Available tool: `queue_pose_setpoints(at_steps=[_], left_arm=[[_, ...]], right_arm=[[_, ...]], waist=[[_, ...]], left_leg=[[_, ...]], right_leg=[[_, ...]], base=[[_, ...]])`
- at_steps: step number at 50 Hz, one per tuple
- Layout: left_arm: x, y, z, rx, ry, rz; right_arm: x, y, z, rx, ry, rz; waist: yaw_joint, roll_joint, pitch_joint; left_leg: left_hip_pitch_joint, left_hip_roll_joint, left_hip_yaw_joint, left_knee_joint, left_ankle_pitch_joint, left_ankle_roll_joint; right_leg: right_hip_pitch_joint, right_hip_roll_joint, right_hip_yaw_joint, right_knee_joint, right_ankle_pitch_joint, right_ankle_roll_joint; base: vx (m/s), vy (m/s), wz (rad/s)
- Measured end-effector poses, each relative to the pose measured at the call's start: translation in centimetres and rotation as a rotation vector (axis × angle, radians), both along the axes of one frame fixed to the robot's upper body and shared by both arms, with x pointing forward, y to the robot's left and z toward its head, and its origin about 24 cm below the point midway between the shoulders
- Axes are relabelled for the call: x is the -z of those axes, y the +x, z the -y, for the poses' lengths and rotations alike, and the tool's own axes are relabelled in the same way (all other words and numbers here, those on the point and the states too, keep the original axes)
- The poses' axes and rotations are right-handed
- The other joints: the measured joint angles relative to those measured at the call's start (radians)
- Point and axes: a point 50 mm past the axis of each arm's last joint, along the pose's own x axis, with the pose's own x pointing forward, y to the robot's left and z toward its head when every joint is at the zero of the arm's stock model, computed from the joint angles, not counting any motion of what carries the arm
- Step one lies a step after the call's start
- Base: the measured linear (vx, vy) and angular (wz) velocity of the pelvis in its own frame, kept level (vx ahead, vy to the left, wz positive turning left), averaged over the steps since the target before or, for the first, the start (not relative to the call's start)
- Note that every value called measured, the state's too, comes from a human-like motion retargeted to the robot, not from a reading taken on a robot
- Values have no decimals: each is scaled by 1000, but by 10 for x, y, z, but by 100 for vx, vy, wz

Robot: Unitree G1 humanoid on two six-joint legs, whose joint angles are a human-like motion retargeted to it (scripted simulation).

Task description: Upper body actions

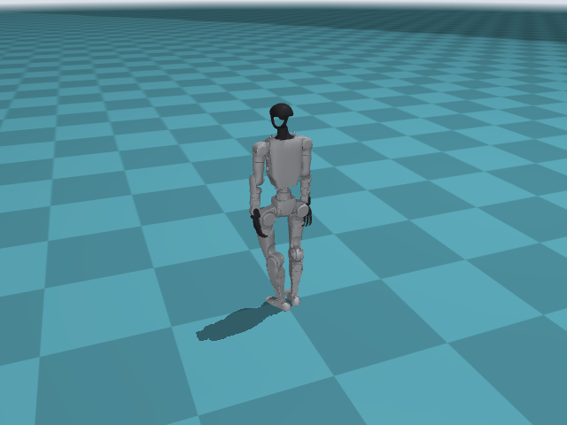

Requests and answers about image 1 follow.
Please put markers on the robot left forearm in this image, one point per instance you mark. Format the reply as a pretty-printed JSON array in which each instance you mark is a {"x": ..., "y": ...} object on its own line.
[{"x": 255, "y": 195}]

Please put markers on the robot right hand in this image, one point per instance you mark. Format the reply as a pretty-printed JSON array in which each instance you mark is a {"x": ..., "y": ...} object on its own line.
[{"x": 309, "y": 218}]

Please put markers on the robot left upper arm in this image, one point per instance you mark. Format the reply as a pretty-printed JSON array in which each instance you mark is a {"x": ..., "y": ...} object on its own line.
[{"x": 259, "y": 151}]

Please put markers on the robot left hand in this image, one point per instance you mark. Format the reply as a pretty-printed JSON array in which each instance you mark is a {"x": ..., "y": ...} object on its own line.
[{"x": 256, "y": 222}]

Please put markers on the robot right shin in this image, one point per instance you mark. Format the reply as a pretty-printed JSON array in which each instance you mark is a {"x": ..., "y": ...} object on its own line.
[{"x": 295, "y": 271}]

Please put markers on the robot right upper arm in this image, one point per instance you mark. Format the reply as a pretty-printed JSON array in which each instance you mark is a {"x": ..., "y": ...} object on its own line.
[{"x": 306, "y": 155}]

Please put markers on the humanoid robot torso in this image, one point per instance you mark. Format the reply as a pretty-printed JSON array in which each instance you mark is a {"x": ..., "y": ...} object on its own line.
[{"x": 284, "y": 165}]

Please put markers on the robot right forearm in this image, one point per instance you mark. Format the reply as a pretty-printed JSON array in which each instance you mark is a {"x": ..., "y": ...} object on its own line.
[{"x": 305, "y": 188}]

